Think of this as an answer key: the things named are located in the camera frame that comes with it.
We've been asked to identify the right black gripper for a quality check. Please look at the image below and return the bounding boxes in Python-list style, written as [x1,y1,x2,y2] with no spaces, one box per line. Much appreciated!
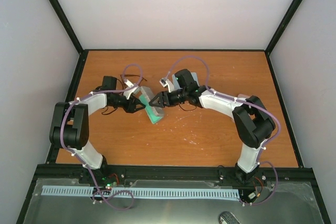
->
[149,89,187,108]

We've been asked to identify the grey glasses case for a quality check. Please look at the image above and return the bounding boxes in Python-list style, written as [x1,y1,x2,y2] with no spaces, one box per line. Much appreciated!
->
[138,86,166,124]

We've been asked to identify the blue cleaning cloth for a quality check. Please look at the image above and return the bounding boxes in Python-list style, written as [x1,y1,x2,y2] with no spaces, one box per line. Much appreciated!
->
[172,72,199,90]

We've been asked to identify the pink glasses case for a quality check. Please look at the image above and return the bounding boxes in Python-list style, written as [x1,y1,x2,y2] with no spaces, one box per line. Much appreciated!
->
[237,94,249,100]

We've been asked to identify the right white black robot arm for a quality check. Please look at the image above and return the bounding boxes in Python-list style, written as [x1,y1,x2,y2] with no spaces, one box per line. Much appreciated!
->
[149,69,280,184]

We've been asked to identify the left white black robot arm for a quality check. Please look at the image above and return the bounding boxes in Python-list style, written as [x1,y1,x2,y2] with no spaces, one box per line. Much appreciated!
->
[49,76,145,184]

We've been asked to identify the brown sunglasses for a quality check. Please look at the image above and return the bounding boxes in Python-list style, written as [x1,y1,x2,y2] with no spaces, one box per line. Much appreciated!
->
[120,74,148,89]

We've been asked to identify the black oval remote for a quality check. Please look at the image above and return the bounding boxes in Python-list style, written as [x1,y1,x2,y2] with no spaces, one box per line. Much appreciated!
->
[218,211,240,224]

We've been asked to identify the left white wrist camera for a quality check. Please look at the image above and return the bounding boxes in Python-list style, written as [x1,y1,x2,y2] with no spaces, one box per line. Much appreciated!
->
[123,79,140,100]

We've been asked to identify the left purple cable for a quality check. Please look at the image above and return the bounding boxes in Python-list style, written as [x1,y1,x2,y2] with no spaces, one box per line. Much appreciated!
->
[60,63,144,210]

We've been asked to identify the blue slotted cable duct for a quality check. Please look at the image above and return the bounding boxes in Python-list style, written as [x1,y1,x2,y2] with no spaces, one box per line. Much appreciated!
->
[40,185,240,201]

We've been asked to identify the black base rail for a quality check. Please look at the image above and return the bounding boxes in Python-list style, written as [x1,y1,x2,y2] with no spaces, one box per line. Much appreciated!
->
[33,163,316,186]

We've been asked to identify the left black frame post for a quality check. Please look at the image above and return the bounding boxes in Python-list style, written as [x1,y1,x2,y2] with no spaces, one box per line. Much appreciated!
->
[48,0,84,55]

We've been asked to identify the black frame post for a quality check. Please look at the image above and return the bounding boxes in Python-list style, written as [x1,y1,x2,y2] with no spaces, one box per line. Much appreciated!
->
[264,0,320,54]
[48,0,84,55]

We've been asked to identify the right black frame post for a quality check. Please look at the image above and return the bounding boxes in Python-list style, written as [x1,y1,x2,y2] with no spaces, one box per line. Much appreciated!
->
[264,0,320,54]

